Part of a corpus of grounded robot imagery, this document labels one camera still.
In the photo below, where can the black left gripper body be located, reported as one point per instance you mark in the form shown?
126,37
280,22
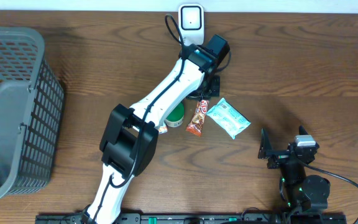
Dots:
210,88

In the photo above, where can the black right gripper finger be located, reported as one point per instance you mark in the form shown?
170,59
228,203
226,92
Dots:
302,130
266,149

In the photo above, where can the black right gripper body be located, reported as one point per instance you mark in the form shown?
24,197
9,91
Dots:
278,157

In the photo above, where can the light blue tissue packet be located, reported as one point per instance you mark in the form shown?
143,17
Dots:
227,117

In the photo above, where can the red Top chocolate bar wrapper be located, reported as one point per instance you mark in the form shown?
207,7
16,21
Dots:
197,122

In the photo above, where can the green lidded jar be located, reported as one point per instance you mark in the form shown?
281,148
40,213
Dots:
176,117

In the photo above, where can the orange snack box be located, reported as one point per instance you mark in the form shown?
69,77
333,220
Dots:
163,128

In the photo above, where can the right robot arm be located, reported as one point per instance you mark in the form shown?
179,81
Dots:
305,195

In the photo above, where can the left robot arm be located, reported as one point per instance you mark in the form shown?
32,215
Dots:
130,138

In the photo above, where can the white barcode scanner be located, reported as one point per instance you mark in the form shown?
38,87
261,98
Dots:
191,23

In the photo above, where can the grey plastic mesh basket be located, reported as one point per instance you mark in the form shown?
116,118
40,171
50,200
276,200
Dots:
31,111

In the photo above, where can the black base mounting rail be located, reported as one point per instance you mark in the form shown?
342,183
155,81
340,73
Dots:
252,217

